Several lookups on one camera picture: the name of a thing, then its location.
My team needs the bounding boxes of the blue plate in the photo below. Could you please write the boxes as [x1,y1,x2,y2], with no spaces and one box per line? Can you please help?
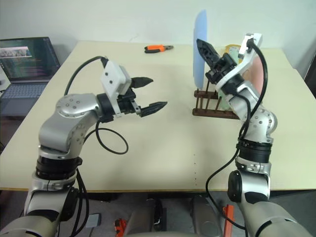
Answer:
[192,9,209,90]

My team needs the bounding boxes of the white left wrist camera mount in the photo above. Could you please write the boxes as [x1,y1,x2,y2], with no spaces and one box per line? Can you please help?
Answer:
[100,60,132,117]

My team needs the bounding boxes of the yellow tape roll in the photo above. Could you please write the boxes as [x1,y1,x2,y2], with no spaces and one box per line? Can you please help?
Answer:
[224,43,241,54]

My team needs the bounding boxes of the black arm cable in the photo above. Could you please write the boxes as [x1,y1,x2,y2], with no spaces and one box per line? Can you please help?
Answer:
[205,37,269,237]
[64,56,129,156]

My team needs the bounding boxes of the silver robot torso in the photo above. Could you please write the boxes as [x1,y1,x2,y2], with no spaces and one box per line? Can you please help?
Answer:
[133,231,198,237]

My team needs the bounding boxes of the small grey box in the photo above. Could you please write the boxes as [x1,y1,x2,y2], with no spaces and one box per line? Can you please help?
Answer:
[87,213,102,229]

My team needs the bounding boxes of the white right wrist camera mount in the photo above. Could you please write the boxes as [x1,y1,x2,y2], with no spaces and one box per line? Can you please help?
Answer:
[215,32,263,93]

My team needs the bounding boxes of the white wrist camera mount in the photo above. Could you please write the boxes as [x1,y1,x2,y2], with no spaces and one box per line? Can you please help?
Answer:
[215,32,263,93]
[100,60,132,117]

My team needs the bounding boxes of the open grey laptop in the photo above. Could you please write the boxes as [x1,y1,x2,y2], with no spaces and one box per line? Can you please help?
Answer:
[0,37,61,100]

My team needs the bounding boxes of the pink plate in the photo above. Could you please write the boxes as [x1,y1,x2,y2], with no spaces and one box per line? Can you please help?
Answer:
[242,54,264,94]

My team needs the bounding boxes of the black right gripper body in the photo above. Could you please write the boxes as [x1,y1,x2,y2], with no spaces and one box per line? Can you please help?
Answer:
[205,53,238,83]

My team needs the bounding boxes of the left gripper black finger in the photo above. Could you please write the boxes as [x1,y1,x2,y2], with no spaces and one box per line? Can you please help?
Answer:
[130,77,154,89]
[139,100,169,118]

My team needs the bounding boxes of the black table frame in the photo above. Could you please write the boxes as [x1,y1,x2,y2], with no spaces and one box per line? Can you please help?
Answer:
[86,190,208,201]

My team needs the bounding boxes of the orange black pliers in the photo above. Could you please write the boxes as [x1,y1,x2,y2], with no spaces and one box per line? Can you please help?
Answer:
[144,44,174,54]

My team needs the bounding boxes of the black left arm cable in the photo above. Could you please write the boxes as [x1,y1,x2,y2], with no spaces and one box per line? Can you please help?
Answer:
[64,56,129,156]

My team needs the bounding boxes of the orange black tool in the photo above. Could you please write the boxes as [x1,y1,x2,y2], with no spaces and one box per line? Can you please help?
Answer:
[114,218,128,237]

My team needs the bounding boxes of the orange bar clamp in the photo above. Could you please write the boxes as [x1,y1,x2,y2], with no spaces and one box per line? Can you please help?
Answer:
[222,204,235,237]

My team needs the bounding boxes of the wooden dish rack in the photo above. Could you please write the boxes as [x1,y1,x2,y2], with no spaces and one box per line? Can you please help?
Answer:
[192,80,242,120]

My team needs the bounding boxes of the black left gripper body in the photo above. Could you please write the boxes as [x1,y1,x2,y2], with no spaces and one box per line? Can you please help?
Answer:
[117,85,143,117]

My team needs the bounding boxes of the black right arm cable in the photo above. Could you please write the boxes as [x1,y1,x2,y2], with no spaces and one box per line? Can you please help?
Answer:
[205,37,269,237]

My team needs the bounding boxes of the dark rounded shape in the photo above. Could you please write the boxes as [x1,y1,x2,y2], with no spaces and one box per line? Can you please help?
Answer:
[191,194,224,237]

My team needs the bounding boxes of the green plate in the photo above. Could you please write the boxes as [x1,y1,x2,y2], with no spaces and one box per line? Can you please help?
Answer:
[217,45,241,113]

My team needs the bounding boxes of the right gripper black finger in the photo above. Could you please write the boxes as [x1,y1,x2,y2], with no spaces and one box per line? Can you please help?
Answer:
[196,39,221,70]

